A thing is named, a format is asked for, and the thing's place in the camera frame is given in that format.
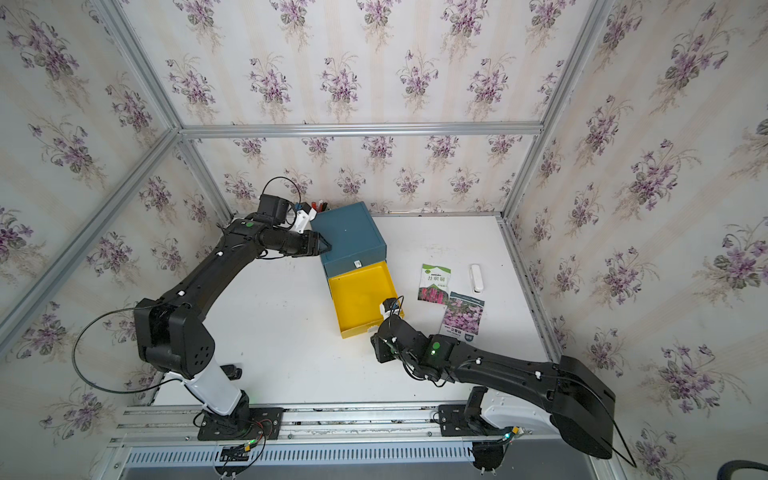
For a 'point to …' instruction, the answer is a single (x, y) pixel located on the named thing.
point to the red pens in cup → (321, 207)
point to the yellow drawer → (358, 295)
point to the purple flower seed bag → (462, 317)
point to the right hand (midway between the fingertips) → (378, 341)
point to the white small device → (477, 278)
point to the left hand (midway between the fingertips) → (326, 251)
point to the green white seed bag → (434, 284)
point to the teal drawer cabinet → (353, 236)
